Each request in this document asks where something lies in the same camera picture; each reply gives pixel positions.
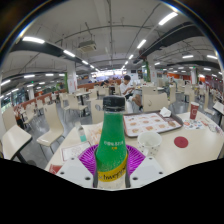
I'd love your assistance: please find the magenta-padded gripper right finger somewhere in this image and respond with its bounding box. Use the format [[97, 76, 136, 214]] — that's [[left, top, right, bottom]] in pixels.
[[124, 144, 167, 189]]

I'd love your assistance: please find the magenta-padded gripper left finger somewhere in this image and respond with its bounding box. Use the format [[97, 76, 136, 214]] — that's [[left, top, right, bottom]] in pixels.
[[55, 144, 100, 190]]

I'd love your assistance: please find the green drink bottle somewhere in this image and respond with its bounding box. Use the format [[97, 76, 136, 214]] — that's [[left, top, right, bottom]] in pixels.
[[94, 95, 130, 191]]

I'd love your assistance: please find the red booklet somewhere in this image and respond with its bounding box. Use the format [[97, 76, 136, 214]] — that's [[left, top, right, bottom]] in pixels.
[[48, 163, 63, 175]]

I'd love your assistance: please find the white paper sheet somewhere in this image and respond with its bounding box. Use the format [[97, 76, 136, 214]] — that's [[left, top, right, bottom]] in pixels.
[[60, 141, 91, 163]]

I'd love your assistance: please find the white dotted mug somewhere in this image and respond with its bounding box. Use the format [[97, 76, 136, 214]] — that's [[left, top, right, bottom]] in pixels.
[[136, 130, 163, 158]]

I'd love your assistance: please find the small teal sanitizer bottle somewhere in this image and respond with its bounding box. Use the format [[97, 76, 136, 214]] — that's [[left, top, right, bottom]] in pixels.
[[74, 121, 88, 143]]

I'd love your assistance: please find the flat round red coaster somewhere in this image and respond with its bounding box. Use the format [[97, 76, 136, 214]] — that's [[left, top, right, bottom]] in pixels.
[[173, 135, 189, 149]]

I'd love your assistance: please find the dark food tray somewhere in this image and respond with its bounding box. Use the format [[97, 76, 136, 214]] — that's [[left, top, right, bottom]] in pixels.
[[122, 111, 184, 138]]

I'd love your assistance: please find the group of beige chairs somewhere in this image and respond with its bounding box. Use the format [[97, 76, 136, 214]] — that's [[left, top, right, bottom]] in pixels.
[[1, 78, 224, 158]]

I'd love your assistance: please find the white crumpled napkin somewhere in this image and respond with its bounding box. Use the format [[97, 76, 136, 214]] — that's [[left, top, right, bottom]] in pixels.
[[159, 106, 173, 118]]

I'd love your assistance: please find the beige chair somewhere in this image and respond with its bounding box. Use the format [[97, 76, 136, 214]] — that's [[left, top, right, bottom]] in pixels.
[[142, 92, 170, 113], [90, 99, 105, 125]]

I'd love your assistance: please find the colourful sticker sheet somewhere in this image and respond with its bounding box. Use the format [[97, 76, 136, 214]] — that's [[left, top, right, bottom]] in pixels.
[[182, 118, 206, 131]]

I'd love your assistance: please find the white side table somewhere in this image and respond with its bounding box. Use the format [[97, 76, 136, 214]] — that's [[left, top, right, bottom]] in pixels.
[[212, 100, 224, 118], [0, 124, 33, 164]]

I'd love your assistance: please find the red paper cup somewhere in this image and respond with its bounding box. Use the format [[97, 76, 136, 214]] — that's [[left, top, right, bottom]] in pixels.
[[189, 101, 200, 121]]

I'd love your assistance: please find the person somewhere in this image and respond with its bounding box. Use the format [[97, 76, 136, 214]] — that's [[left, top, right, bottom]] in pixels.
[[119, 74, 144, 113], [14, 105, 26, 129]]

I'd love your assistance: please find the ceiling air conditioner unit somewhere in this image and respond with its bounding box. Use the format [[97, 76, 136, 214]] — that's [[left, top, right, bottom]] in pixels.
[[77, 39, 98, 53]]

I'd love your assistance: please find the group of ceiling lights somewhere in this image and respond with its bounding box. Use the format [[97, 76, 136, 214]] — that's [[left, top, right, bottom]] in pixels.
[[0, 11, 221, 93]]

